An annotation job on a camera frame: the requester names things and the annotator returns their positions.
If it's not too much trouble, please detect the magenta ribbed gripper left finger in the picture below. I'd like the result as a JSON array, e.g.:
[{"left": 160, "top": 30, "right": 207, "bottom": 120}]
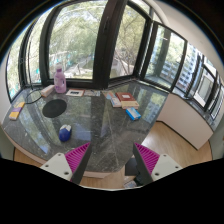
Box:
[{"left": 40, "top": 142, "right": 93, "bottom": 185}]

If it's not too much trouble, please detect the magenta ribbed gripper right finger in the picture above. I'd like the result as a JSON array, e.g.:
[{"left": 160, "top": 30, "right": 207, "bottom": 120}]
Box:
[{"left": 132, "top": 142, "right": 184, "bottom": 186}]

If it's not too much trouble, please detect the round black mouse pad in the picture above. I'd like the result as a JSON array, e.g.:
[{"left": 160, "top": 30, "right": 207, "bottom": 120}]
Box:
[{"left": 42, "top": 99, "right": 67, "bottom": 118}]

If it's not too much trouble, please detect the blue and white box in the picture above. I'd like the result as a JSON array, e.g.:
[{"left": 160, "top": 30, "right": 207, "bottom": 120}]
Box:
[{"left": 126, "top": 107, "right": 141, "bottom": 120}]

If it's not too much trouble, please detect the beige book under red book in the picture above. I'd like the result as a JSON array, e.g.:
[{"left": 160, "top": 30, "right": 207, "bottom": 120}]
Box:
[{"left": 121, "top": 101, "right": 139, "bottom": 109}]

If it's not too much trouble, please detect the small blue white booklet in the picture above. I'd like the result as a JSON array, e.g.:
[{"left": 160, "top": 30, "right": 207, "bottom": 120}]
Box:
[{"left": 111, "top": 97, "right": 121, "bottom": 107}]

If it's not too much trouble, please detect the white framed card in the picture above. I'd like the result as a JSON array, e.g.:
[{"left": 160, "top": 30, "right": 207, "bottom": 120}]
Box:
[{"left": 66, "top": 89, "right": 85, "bottom": 97}]

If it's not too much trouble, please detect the red hardcover book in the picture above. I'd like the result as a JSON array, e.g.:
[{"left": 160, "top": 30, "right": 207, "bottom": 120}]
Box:
[{"left": 116, "top": 92, "right": 135, "bottom": 101}]

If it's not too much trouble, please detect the grey flat booklet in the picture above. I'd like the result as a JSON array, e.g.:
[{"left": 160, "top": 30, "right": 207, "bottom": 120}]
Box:
[{"left": 84, "top": 90, "right": 100, "bottom": 97}]

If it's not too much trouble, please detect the small beige box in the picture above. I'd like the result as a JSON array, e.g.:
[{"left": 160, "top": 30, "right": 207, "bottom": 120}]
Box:
[{"left": 41, "top": 85, "right": 54, "bottom": 97}]

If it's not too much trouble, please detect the yellow and purple box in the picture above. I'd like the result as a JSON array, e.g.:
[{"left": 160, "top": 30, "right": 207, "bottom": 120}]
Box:
[{"left": 9, "top": 102, "right": 25, "bottom": 120}]

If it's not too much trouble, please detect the purple plastic bottle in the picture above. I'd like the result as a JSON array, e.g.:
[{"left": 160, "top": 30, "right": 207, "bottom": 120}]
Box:
[{"left": 54, "top": 64, "right": 67, "bottom": 93}]

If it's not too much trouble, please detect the black cable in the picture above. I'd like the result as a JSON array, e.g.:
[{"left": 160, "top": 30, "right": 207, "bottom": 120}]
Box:
[{"left": 24, "top": 88, "right": 45, "bottom": 105}]

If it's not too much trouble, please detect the black window frame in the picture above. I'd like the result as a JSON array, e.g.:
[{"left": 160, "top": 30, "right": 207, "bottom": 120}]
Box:
[{"left": 18, "top": 0, "right": 224, "bottom": 118}]

